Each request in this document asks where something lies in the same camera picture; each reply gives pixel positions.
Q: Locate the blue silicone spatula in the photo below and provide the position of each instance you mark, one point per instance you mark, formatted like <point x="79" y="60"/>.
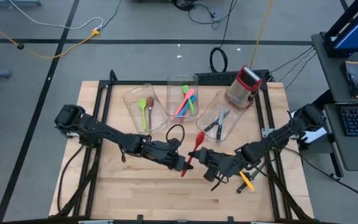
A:
<point x="193" y="99"/>

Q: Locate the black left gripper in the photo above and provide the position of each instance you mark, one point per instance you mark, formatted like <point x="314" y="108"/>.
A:
<point x="163" y="152"/>

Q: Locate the black equipment cart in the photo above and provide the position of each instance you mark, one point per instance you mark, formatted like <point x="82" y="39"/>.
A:
<point x="331" y="81"/>

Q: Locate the brown wooden spoon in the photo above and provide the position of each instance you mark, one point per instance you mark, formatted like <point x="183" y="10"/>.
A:
<point x="150" y="102"/>

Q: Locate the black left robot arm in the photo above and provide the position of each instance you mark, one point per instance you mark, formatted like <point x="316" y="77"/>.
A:
<point x="104" y="132"/>

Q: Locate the green silicone spatula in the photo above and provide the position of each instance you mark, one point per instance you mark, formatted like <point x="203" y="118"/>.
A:
<point x="185" y="89"/>

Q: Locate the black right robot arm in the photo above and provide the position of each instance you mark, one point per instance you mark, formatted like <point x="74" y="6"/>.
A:
<point x="275" y="140"/>

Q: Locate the black metal table frame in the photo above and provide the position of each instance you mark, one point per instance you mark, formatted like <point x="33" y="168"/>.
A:
<point x="135" y="82"/>

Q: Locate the red silicone spoon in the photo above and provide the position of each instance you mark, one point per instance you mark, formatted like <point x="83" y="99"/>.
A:
<point x="199" y="138"/>

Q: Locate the light green silicone spoon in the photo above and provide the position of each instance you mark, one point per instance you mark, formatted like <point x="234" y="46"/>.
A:
<point x="142" y="104"/>

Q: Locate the clear plastic bin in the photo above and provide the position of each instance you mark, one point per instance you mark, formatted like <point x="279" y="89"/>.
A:
<point x="238" y="118"/>
<point x="172" y="93"/>
<point x="132" y="105"/>

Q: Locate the red metal box grater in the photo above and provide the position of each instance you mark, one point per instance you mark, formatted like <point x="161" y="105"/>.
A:
<point x="241" y="90"/>

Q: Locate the black floor cap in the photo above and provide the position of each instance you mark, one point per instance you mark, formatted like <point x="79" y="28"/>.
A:
<point x="20" y="46"/>

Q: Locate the pink silicone spatula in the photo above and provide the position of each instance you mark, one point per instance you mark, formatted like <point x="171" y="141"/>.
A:
<point x="190" y="94"/>

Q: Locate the black keyboard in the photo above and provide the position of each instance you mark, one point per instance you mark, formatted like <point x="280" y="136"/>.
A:
<point x="216" y="77"/>

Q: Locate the grey work gloves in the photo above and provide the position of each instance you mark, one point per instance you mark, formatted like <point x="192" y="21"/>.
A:
<point x="354" y="77"/>

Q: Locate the white paper sheet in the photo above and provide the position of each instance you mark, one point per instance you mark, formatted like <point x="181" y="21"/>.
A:
<point x="317" y="137"/>

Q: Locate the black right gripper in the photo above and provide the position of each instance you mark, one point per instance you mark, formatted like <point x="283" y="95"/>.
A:
<point x="222" y="163"/>

